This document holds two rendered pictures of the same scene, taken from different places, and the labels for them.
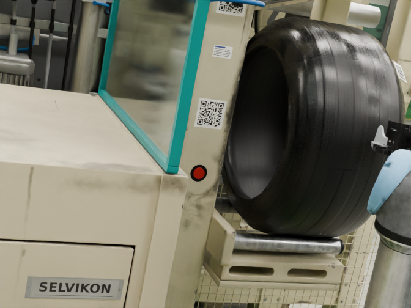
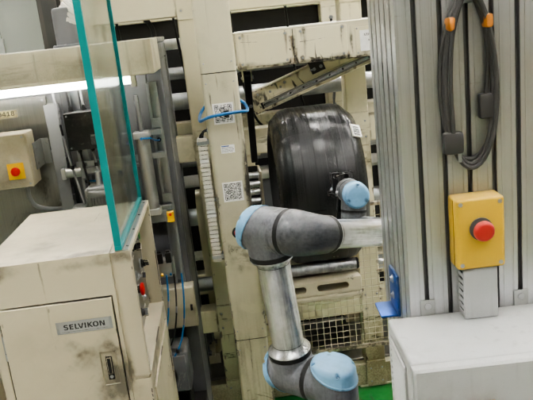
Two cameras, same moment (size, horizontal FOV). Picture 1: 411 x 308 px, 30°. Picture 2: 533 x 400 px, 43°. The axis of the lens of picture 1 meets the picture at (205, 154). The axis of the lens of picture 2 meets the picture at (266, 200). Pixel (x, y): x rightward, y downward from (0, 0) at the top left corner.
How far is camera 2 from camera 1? 95 cm
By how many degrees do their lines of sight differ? 18
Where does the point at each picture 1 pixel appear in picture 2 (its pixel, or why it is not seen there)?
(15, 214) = (37, 290)
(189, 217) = (241, 263)
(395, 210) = (248, 245)
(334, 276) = (355, 285)
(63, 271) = (74, 317)
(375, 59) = (332, 127)
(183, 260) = (247, 293)
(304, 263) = (328, 279)
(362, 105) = (323, 163)
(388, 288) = (266, 293)
